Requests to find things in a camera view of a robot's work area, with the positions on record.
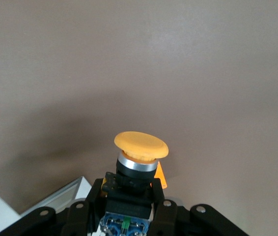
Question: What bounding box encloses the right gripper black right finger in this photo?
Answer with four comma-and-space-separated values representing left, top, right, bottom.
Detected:
151, 177, 179, 236

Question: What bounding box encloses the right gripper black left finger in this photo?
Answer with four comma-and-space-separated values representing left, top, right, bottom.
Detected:
62, 178, 108, 236

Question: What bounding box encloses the yellow mushroom push button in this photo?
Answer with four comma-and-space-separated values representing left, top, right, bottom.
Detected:
99, 131, 169, 236

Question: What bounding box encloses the orange button enclosure box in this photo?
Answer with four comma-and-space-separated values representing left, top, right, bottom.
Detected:
153, 162, 168, 189

